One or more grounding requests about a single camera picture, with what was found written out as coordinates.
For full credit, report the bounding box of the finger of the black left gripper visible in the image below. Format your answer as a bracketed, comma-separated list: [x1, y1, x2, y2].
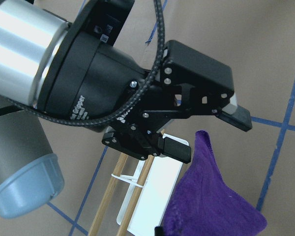
[216, 95, 252, 132]
[158, 137, 191, 164]

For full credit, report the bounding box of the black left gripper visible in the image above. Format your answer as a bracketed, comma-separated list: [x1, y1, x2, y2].
[36, 0, 235, 160]

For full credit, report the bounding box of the purple towel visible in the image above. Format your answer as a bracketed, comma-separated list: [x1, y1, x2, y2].
[154, 130, 267, 236]

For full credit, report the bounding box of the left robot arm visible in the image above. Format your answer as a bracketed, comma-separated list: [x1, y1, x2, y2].
[0, 0, 252, 219]

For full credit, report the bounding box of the wooden rack bar inner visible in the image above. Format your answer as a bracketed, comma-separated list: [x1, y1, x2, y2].
[116, 154, 158, 236]

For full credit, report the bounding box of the wooden rack bar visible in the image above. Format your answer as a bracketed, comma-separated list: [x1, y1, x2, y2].
[88, 153, 128, 236]
[116, 154, 158, 236]

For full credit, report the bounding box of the white towel rack base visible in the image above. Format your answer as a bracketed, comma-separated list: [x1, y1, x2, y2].
[116, 134, 189, 236]

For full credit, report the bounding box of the wooden rack bar outer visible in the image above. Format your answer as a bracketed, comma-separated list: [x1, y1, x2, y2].
[88, 153, 128, 236]

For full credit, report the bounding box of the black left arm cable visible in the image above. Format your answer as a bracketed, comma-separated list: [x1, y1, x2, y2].
[0, 0, 167, 126]

